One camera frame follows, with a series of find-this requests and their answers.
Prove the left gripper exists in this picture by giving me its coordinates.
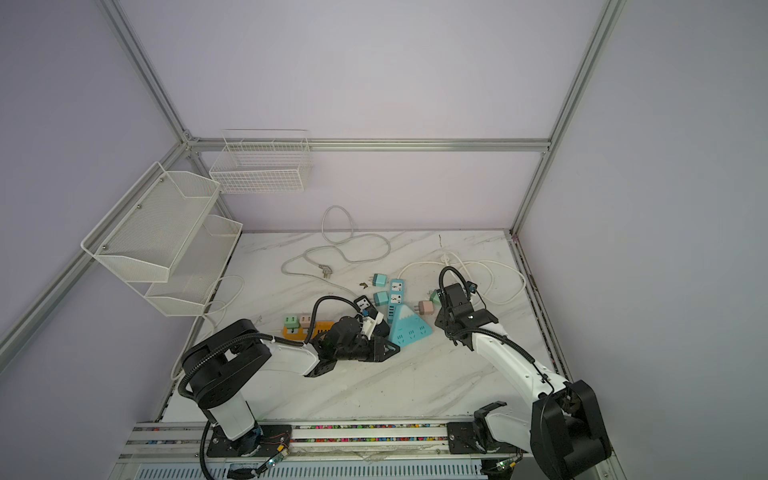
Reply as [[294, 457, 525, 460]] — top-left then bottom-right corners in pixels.
[[337, 336, 400, 363]]

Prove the teal triangular power strip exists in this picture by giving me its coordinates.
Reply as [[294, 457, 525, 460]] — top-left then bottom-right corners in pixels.
[[389, 304, 433, 347]]

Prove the black power strip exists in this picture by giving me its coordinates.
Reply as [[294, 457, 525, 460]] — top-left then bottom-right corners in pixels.
[[353, 295, 378, 319]]

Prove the teal adapter front black strip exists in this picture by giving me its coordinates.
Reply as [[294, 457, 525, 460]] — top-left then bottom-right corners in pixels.
[[373, 291, 390, 306]]

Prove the teal adapter black strip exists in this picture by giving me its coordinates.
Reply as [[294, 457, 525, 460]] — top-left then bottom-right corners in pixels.
[[373, 291, 390, 306], [372, 273, 389, 288]]

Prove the blue power strip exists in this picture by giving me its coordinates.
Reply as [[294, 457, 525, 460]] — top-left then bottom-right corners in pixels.
[[387, 279, 405, 323]]

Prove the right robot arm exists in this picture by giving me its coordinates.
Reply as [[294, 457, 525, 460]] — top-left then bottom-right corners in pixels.
[[435, 266, 613, 479]]

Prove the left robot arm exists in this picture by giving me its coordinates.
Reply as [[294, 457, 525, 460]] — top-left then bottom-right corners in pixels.
[[177, 295, 401, 457]]

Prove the orange power strip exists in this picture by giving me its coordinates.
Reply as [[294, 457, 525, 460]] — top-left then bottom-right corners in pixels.
[[281, 321, 334, 341]]

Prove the white mesh lower shelf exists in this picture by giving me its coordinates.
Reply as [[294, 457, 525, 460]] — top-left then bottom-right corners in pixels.
[[145, 215, 242, 317]]

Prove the white mesh shelf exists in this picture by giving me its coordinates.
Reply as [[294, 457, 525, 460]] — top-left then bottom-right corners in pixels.
[[81, 163, 221, 283], [145, 215, 242, 317]]

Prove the white mesh upper shelf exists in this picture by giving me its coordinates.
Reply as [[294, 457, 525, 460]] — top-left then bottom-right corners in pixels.
[[81, 163, 221, 283]]

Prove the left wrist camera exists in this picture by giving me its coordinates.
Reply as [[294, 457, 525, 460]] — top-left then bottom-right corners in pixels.
[[362, 309, 390, 339]]

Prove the white cable of blue strip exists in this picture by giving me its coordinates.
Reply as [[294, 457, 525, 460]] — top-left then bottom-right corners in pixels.
[[398, 250, 527, 307]]

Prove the white wire basket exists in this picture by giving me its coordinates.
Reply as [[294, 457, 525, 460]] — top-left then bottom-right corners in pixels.
[[209, 129, 313, 194]]

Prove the aluminium front rail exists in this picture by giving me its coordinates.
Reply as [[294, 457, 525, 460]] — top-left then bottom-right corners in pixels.
[[118, 417, 513, 464]]

